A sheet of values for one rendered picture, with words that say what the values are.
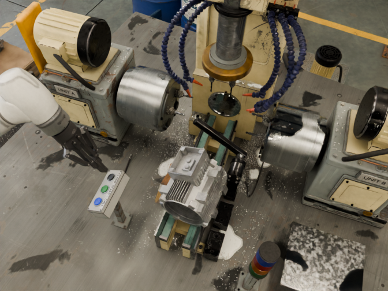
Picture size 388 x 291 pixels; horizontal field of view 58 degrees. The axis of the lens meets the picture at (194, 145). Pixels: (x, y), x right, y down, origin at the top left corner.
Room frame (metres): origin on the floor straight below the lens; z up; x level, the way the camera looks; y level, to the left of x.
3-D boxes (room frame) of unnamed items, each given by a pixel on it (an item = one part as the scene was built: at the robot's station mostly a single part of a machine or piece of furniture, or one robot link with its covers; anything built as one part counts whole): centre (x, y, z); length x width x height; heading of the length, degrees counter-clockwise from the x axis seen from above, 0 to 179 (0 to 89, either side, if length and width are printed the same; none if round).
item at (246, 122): (1.05, -0.14, 0.97); 0.30 x 0.11 x 0.34; 72
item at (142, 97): (1.01, 0.24, 1.04); 0.37 x 0.25 x 0.25; 72
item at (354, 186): (0.72, -0.66, 0.99); 0.35 x 0.31 x 0.37; 72
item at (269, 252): (0.30, -0.22, 1.01); 0.08 x 0.08 x 0.42; 72
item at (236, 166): (0.83, -0.25, 0.92); 0.45 x 0.13 x 0.24; 162
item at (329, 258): (0.35, -0.48, 0.86); 0.27 x 0.24 x 0.12; 72
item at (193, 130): (1.00, -0.01, 0.86); 0.07 x 0.06 x 0.12; 72
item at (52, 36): (1.07, 0.52, 1.16); 0.33 x 0.26 x 0.42; 72
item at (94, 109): (1.08, 0.47, 0.99); 0.35 x 0.31 x 0.37; 72
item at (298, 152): (0.80, -0.41, 1.04); 0.41 x 0.25 x 0.25; 72
